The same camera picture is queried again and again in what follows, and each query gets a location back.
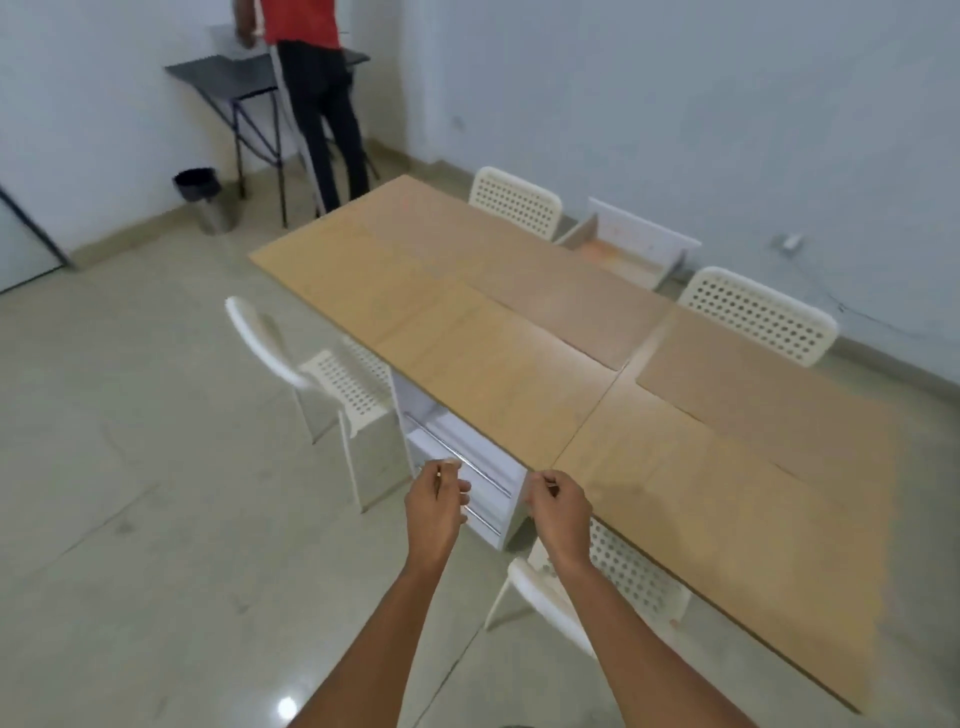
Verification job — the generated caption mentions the person's left forearm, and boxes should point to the person's left forearm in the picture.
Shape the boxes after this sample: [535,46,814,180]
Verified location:
[285,558,453,728]

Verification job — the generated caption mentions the dark cable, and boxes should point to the dark cable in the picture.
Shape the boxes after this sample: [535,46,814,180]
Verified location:
[793,244,960,348]

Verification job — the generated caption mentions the white door with dark frame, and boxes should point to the white door with dark frame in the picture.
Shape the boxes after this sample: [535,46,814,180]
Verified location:
[0,183,73,296]

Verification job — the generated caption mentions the white perforated plastic chair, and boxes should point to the white perforated plastic chair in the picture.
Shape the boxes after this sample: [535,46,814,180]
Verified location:
[224,295,400,516]
[483,516,693,663]
[468,165,564,243]
[676,265,840,369]

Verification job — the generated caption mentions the white drawer cabinet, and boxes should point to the white drawer cabinet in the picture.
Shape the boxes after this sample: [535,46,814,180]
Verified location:
[387,366,531,553]

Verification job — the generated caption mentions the black folding table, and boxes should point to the black folding table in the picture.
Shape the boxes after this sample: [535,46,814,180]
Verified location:
[165,46,381,230]

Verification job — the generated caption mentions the person's right hand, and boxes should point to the person's right hand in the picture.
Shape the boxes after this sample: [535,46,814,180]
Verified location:
[520,469,596,576]

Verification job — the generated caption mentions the steel bin with black liner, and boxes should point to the steel bin with black liner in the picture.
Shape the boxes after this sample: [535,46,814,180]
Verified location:
[173,166,240,237]

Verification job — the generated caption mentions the person's left hand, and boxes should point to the person's left hand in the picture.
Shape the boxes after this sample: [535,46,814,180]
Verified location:
[404,460,473,580]

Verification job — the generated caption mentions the person's right forearm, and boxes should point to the person's right forearm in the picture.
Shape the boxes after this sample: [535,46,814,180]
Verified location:
[546,553,760,728]

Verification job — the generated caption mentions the wooden drawer with white front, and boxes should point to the wooden drawer with white front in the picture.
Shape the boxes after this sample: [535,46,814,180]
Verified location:
[554,196,703,293]

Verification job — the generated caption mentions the brown cardboard sheet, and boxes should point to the brown cardboard sheet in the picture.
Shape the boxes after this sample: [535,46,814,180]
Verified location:
[372,282,625,471]
[248,175,673,372]
[552,370,895,714]
[635,305,906,498]

